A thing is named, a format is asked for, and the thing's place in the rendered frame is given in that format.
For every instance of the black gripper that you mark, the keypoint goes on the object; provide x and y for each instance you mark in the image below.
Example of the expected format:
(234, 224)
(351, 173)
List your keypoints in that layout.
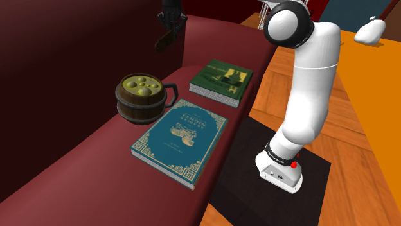
(171, 6)

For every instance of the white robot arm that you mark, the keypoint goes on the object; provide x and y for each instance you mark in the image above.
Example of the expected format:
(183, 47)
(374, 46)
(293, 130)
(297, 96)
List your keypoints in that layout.
(313, 94)

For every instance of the brown oblong object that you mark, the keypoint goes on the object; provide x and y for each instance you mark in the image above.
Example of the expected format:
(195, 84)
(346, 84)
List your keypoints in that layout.
(164, 41)

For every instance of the green hardcover book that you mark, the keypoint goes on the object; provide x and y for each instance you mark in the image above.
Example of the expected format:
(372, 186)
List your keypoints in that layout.
(220, 82)

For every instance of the wooden barrel mug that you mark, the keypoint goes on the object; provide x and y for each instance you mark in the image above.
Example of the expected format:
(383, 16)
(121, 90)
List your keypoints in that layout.
(141, 103)

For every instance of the teal hardcover book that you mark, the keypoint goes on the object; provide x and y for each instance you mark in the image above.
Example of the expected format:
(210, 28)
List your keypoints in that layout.
(180, 140)

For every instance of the dark red sofa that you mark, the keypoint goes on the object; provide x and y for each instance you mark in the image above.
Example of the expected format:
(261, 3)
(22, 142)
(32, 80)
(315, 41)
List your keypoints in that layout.
(94, 187)

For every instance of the white rounded sack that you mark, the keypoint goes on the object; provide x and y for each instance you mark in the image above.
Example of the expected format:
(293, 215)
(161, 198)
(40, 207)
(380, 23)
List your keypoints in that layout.
(369, 31)

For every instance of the orange rug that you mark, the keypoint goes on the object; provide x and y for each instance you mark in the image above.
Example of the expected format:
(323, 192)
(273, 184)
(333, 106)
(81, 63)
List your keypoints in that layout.
(376, 103)

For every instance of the white metal frame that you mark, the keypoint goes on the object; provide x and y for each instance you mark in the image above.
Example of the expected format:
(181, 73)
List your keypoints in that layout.
(265, 14)

